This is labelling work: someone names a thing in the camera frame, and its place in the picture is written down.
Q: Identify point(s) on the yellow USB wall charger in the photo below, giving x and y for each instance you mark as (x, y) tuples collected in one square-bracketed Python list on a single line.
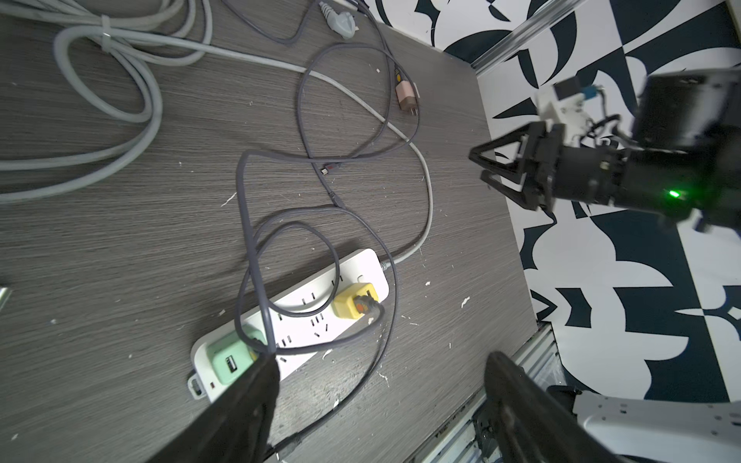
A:
[(354, 301)]

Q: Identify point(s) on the grey USB cable pink charger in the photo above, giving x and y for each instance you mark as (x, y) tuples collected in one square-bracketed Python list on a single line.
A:
[(305, 115)]

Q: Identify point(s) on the silver mp3 player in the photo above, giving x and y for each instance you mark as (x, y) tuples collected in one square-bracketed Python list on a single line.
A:
[(5, 294)]

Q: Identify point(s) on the green USB wall charger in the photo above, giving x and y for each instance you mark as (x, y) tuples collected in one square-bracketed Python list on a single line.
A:
[(229, 357)]

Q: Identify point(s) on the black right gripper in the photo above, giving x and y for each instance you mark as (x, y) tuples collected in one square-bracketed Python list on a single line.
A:
[(538, 148)]

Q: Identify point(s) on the grey power plug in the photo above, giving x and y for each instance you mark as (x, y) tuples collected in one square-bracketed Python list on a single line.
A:
[(342, 23)]

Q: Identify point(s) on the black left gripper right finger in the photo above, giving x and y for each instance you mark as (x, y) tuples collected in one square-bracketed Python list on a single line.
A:
[(529, 425)]

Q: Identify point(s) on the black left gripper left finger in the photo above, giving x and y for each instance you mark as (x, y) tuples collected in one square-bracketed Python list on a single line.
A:
[(236, 427)]

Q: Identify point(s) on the pink USB wall charger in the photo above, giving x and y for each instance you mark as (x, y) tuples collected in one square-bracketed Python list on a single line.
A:
[(407, 97)]

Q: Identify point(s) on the white power strip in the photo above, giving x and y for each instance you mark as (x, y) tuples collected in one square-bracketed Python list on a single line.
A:
[(362, 266)]

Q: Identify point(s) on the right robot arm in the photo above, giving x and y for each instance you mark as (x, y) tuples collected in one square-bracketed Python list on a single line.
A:
[(681, 155)]

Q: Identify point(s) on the grey USB cable green charger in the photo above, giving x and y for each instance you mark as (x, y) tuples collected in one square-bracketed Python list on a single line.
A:
[(255, 249)]

